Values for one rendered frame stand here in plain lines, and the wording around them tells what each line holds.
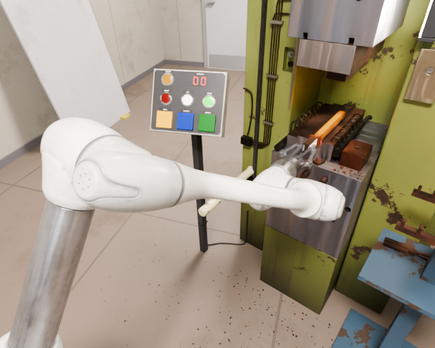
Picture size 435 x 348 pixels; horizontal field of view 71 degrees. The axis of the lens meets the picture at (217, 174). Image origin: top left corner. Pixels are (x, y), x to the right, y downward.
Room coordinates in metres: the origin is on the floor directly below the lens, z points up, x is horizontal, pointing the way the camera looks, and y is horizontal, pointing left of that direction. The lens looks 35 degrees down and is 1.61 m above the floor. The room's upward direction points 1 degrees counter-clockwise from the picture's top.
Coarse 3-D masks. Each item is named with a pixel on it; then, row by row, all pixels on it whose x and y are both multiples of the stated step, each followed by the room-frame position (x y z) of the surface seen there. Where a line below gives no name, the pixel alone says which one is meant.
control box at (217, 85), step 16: (160, 80) 1.38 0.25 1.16; (176, 80) 1.37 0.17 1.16; (192, 80) 1.35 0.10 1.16; (208, 80) 1.34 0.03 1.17; (224, 80) 1.32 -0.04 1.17; (160, 96) 1.35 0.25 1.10; (176, 96) 1.33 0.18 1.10; (192, 96) 1.32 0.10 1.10; (224, 96) 1.29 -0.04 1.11; (176, 112) 1.30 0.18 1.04; (192, 112) 1.28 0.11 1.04; (208, 112) 1.27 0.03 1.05; (224, 112) 1.28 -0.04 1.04; (160, 128) 1.27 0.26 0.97; (176, 128) 1.26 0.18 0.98; (224, 128) 1.28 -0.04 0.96
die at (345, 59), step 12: (300, 48) 1.17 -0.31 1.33; (312, 48) 1.14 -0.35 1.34; (324, 48) 1.11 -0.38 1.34; (336, 48) 1.09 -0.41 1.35; (348, 48) 1.06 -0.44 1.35; (360, 48) 1.10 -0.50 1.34; (372, 48) 1.23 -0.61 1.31; (300, 60) 1.16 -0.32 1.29; (312, 60) 1.14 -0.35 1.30; (324, 60) 1.11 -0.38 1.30; (336, 60) 1.08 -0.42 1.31; (348, 60) 1.06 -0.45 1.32; (360, 60) 1.13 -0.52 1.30; (348, 72) 1.05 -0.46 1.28
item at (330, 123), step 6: (336, 114) 1.30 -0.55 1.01; (342, 114) 1.30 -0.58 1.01; (330, 120) 1.24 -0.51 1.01; (336, 120) 1.24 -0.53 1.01; (324, 126) 1.18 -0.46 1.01; (330, 126) 1.18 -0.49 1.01; (318, 132) 1.13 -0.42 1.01; (324, 132) 1.13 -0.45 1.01; (312, 138) 1.06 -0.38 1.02; (318, 138) 1.07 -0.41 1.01; (306, 144) 1.02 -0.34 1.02; (318, 144) 1.07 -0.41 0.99
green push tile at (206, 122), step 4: (200, 116) 1.26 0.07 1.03; (204, 116) 1.26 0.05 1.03; (208, 116) 1.25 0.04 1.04; (212, 116) 1.25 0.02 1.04; (200, 120) 1.25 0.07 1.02; (204, 120) 1.25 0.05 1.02; (208, 120) 1.24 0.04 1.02; (212, 120) 1.24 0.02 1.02; (200, 124) 1.24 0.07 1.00; (204, 124) 1.24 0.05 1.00; (208, 124) 1.23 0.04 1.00; (212, 124) 1.23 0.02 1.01; (200, 128) 1.23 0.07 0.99; (204, 128) 1.23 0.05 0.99; (208, 128) 1.23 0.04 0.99; (212, 128) 1.22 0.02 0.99
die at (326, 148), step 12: (324, 108) 1.43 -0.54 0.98; (336, 108) 1.40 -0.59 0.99; (312, 120) 1.30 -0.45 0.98; (324, 120) 1.28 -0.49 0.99; (300, 132) 1.19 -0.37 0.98; (312, 132) 1.17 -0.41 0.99; (336, 132) 1.16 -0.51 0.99; (348, 132) 1.20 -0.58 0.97; (288, 144) 1.17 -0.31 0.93; (324, 144) 1.07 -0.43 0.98; (336, 144) 1.08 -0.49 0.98; (324, 156) 1.07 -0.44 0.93
